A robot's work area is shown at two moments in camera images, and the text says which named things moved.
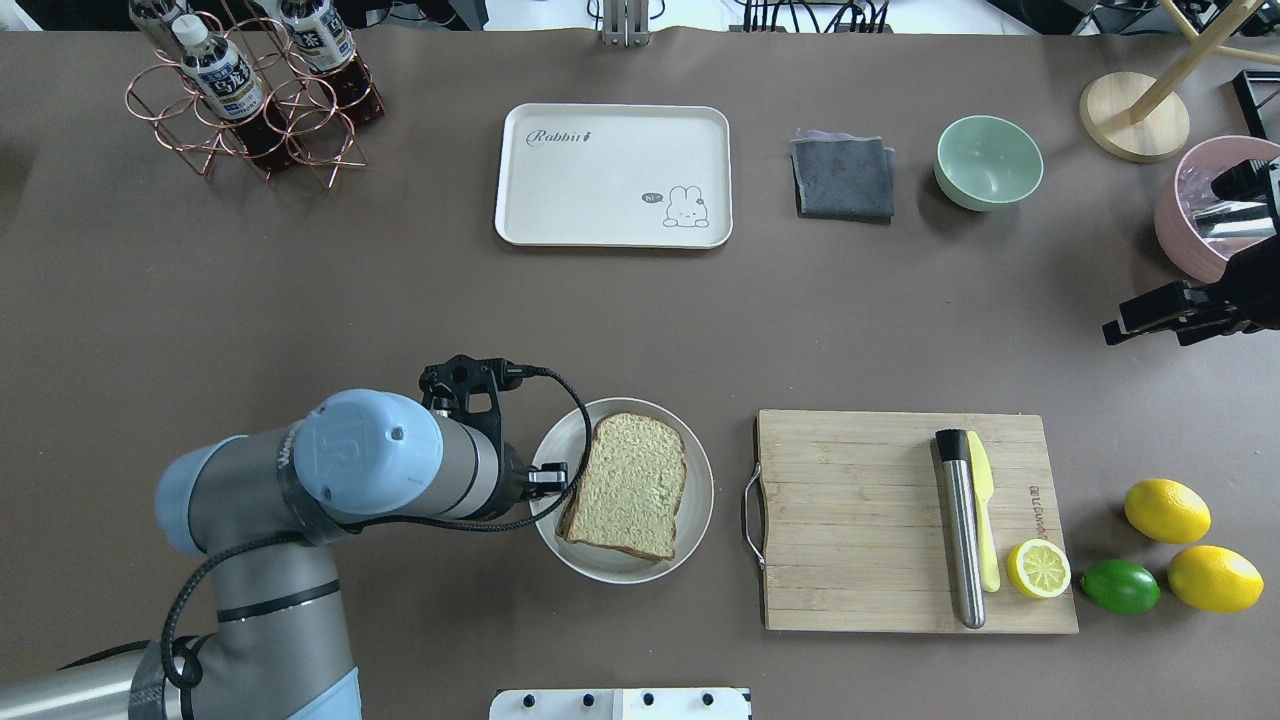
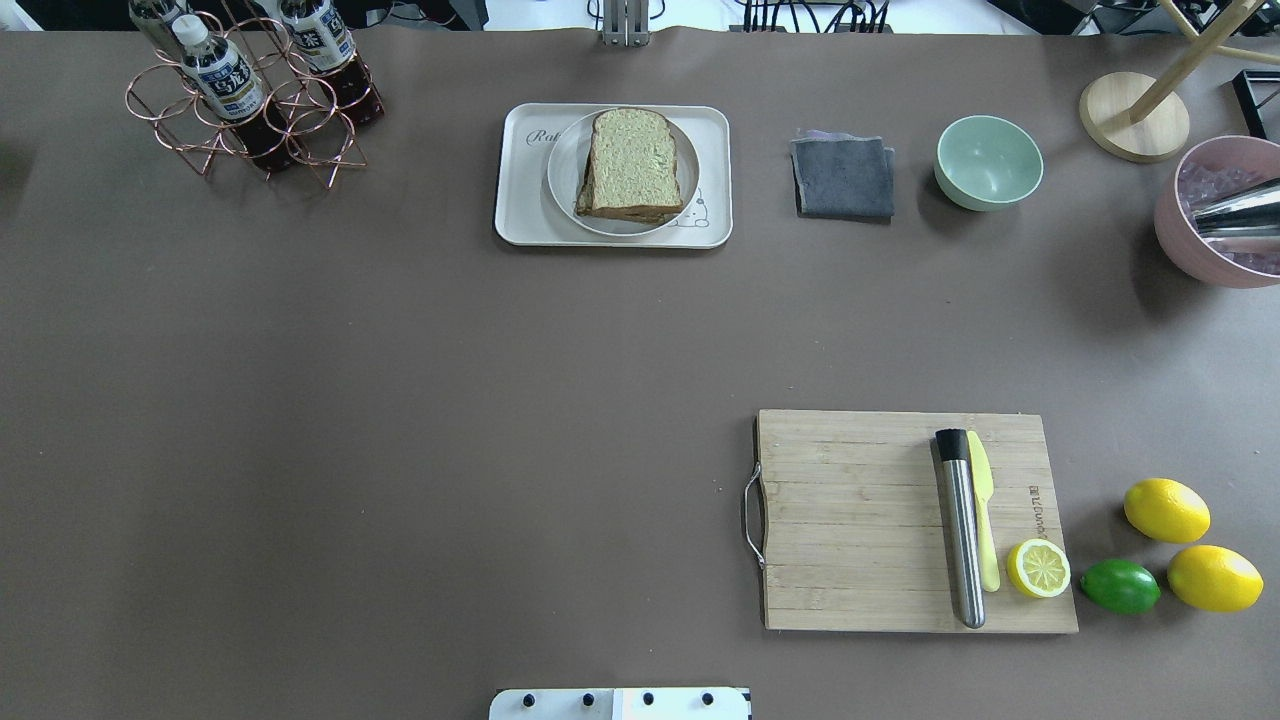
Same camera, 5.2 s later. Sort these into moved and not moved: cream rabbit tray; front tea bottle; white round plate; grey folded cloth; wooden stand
Moved: white round plate
Not moved: grey folded cloth; wooden stand; cream rabbit tray; front tea bottle
